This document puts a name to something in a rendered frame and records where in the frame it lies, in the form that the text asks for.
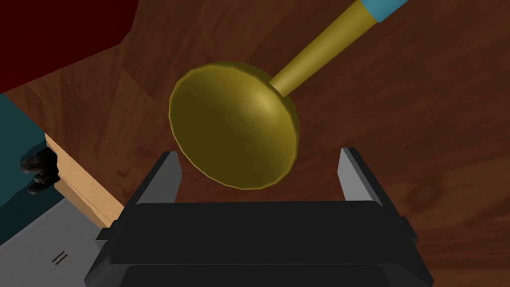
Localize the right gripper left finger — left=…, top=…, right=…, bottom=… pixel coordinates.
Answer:
left=125, top=150, right=184, bottom=208

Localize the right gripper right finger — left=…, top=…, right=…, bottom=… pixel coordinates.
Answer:
left=337, top=147, right=386, bottom=208

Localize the gold and blue door knob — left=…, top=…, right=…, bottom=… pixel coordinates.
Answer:
left=168, top=0, right=411, bottom=191

